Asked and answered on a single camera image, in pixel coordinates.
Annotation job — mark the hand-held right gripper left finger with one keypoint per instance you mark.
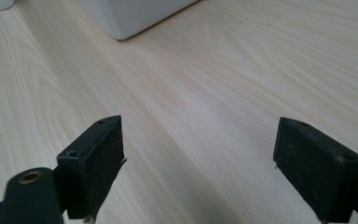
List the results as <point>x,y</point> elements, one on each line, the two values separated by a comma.
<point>90,168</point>

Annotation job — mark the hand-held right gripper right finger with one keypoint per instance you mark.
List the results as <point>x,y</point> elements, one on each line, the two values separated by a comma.
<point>317,168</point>

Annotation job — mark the white plastic storage box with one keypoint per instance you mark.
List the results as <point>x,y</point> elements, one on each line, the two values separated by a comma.
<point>130,15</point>

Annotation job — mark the small white bottle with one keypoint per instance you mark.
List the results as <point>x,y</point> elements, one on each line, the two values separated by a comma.
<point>0,3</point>

